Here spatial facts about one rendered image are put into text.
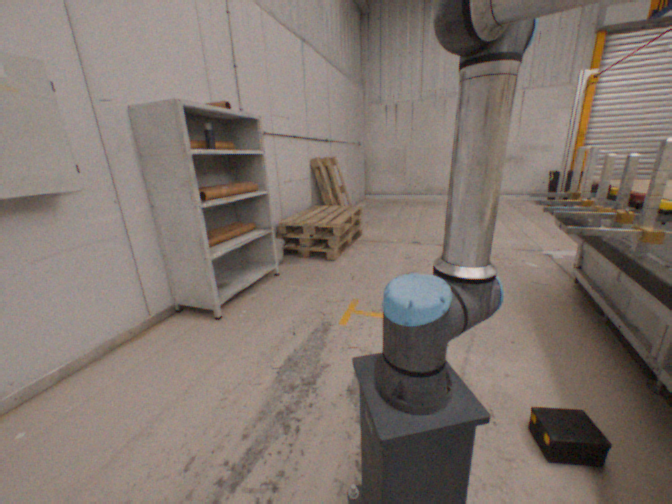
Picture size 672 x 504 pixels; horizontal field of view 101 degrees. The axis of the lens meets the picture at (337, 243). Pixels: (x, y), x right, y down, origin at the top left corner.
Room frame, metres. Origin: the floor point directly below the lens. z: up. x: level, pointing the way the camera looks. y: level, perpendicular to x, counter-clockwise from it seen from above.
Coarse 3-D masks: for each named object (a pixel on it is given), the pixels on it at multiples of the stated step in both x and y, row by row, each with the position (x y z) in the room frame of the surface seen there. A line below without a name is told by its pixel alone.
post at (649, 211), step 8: (664, 144) 1.11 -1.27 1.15; (664, 152) 1.11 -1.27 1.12; (656, 160) 1.14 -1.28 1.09; (664, 160) 1.11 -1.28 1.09; (656, 168) 1.12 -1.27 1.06; (664, 168) 1.10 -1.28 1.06; (656, 176) 1.11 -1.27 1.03; (664, 176) 1.10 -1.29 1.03; (656, 184) 1.11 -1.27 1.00; (664, 184) 1.10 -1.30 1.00; (648, 192) 1.13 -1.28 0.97; (656, 192) 1.10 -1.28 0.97; (648, 200) 1.12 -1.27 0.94; (656, 200) 1.10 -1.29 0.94; (648, 208) 1.11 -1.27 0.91; (656, 208) 1.10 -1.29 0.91; (640, 216) 1.14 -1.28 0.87; (648, 216) 1.11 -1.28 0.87; (656, 216) 1.10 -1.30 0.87; (640, 224) 1.12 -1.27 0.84; (648, 224) 1.10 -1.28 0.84; (632, 248) 1.13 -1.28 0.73; (640, 248) 1.10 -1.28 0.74
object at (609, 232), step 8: (568, 232) 1.18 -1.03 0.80; (576, 232) 1.17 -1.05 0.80; (584, 232) 1.16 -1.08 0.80; (592, 232) 1.15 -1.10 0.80; (600, 232) 1.14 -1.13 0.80; (608, 232) 1.13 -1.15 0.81; (616, 232) 1.11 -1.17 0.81; (624, 232) 1.10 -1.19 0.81; (632, 232) 1.09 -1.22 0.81; (640, 232) 1.08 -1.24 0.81
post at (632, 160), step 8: (632, 160) 1.33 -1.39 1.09; (624, 168) 1.36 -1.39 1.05; (632, 168) 1.33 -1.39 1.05; (624, 176) 1.34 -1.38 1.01; (632, 176) 1.32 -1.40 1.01; (624, 184) 1.33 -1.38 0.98; (632, 184) 1.32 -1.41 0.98; (624, 192) 1.33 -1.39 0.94; (616, 200) 1.36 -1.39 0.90; (624, 200) 1.33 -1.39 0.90; (616, 208) 1.34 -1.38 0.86; (624, 208) 1.32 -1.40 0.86; (616, 224) 1.33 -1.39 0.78
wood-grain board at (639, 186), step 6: (594, 180) 2.22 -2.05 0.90; (612, 180) 2.17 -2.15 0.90; (618, 180) 2.15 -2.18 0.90; (636, 180) 2.10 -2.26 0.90; (642, 180) 2.09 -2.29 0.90; (648, 180) 2.07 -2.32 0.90; (612, 186) 1.88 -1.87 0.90; (618, 186) 1.83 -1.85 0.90; (636, 186) 1.79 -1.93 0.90; (642, 186) 1.78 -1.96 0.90; (666, 186) 1.73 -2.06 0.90; (636, 192) 1.59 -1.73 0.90; (642, 192) 1.54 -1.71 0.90; (666, 192) 1.51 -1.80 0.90; (666, 198) 1.33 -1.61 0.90
